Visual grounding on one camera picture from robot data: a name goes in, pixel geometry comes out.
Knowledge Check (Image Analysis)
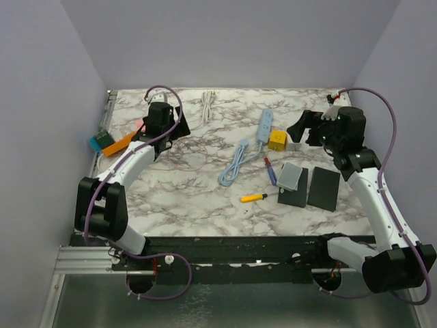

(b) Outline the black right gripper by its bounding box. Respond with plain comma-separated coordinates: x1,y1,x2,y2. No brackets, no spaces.
287,109,343,152

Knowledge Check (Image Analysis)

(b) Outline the white tiger cube socket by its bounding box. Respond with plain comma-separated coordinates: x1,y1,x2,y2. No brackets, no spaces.
287,143,302,151

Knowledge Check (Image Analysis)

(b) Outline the yellow cube socket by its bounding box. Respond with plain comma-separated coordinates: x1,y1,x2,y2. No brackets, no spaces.
268,130,287,152

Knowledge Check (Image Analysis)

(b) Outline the light blue power strip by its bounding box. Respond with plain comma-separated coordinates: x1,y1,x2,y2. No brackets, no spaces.
255,109,273,144

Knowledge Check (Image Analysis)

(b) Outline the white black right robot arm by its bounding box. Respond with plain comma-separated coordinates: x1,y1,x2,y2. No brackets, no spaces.
287,107,436,293

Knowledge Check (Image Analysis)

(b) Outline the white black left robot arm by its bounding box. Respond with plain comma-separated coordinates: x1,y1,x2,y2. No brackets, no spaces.
74,101,191,270

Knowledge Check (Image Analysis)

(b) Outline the teal blue plug block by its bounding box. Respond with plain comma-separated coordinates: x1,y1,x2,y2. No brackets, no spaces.
89,129,115,152

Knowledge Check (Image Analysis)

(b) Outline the orange power strip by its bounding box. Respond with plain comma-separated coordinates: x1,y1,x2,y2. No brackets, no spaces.
102,132,136,157

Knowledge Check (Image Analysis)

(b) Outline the blue red screwdriver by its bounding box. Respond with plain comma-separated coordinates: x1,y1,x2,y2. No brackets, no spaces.
264,156,277,186

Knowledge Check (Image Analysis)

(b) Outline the black flat block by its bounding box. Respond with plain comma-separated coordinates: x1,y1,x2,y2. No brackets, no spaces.
307,167,340,212

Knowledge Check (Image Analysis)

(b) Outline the black block under box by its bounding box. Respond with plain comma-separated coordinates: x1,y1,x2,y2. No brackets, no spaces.
277,168,309,208

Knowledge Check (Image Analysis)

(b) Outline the white coiled cable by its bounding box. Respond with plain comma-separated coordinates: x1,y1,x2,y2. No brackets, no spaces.
187,90,217,131

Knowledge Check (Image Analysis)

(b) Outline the light blue coiled cable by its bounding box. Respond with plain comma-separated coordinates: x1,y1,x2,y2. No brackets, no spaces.
218,138,266,187

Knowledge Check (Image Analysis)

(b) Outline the yellow handled screwdriver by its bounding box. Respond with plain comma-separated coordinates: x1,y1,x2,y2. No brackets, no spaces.
240,193,268,203

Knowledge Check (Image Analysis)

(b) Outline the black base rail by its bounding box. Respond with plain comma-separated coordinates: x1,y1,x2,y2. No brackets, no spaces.
67,233,378,290

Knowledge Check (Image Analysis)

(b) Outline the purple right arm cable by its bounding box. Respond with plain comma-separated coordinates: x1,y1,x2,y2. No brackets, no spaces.
312,87,432,305

